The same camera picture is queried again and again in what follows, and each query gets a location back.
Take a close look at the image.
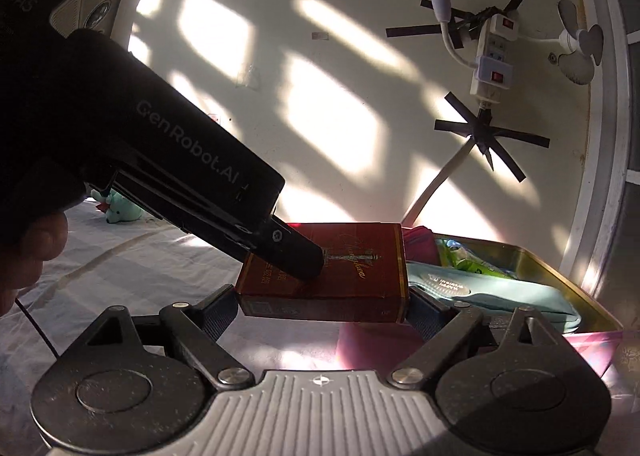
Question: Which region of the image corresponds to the black tape cross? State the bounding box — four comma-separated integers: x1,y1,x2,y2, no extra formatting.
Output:
433,91,551,183
385,0,531,43

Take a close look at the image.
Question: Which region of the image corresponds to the teal zip pouch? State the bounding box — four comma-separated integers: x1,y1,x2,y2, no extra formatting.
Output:
406,261,584,335

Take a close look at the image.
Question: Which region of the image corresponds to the striped bed sheet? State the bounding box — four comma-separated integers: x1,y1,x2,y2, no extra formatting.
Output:
0,196,640,456

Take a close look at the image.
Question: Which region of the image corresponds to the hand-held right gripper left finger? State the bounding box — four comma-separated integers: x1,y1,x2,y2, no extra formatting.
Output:
61,285,257,390

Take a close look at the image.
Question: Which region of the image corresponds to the pink biscuit tin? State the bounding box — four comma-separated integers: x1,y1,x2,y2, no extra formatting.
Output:
336,233,626,379

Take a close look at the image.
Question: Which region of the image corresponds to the white door frame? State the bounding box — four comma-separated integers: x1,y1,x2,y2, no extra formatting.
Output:
557,0,640,297

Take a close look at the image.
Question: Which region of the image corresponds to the thick white power cable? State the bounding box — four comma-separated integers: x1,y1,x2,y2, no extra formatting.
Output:
401,104,493,228

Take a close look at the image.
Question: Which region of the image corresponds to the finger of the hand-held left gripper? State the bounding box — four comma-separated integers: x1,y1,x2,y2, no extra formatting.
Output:
250,215,327,282

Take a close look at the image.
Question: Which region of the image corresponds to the black cable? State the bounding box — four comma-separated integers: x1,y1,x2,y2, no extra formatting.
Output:
14,295,62,358

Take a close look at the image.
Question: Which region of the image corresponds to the white power strip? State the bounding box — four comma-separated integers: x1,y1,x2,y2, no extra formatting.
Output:
469,14,515,103

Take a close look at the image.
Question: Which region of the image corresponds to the small white fan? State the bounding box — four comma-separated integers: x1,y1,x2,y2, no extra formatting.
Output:
519,0,605,86

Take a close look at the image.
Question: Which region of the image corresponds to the person's left hand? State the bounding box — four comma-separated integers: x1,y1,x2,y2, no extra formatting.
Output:
0,213,69,318

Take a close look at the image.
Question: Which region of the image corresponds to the red cardboard box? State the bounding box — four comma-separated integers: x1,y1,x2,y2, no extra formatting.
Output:
235,221,412,325

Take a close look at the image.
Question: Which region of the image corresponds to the green tissue packet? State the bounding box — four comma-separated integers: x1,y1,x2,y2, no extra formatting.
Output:
434,237,521,280

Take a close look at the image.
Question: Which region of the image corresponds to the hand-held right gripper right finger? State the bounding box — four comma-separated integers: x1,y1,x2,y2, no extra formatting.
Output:
387,293,577,389

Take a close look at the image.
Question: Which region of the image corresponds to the teal plush toy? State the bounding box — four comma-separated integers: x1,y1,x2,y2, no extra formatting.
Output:
90,188,142,225

